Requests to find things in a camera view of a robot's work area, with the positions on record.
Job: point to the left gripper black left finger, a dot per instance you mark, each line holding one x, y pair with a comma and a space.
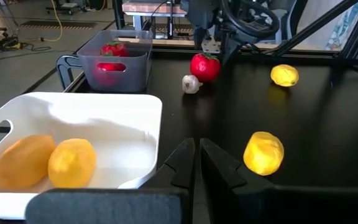
110, 207

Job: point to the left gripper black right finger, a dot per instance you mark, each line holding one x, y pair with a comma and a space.
291, 207

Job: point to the yellow lemon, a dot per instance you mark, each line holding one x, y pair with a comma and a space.
284, 75
263, 153
25, 161
71, 163

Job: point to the red tomato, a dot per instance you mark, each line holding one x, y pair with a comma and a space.
205, 67
114, 49

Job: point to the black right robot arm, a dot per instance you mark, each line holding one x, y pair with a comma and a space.
228, 46

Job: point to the white plastic basket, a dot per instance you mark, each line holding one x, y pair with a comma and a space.
104, 112

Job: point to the grey translucent plastic basket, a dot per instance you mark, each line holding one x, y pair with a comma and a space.
135, 77

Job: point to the white garlic bulb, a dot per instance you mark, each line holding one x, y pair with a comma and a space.
190, 84

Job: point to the striped floor mat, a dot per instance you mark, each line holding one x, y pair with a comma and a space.
57, 24

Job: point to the black diagonal frame strut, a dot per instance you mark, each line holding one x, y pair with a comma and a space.
315, 26

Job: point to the white metal frame table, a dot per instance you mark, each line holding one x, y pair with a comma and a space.
154, 7

